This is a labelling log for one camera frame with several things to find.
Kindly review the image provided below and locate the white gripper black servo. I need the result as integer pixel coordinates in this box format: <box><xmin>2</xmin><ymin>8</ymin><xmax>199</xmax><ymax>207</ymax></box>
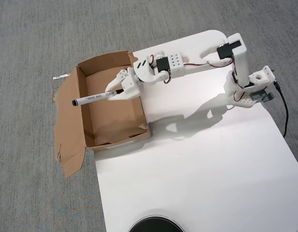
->
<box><xmin>104</xmin><ymin>67</ymin><xmax>142</xmax><ymax>102</ymax></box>

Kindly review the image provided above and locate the white marker pen black cap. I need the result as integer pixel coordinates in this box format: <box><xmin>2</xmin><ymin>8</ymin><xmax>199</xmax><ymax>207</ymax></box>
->
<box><xmin>71</xmin><ymin>88</ymin><xmax>124</xmax><ymax>107</ymax></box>

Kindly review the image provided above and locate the open brown cardboard box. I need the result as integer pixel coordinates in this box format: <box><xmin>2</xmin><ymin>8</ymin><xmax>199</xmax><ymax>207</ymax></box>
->
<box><xmin>53</xmin><ymin>50</ymin><xmax>152</xmax><ymax>179</ymax></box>

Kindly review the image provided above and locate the black round disc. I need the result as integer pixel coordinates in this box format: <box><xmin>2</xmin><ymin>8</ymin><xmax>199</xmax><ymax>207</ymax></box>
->
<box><xmin>128</xmin><ymin>215</ymin><xmax>185</xmax><ymax>232</ymax></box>

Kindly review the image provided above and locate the black power cable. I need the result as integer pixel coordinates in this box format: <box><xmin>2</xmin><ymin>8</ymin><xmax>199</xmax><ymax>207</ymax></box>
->
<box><xmin>273</xmin><ymin>81</ymin><xmax>289</xmax><ymax>138</ymax></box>

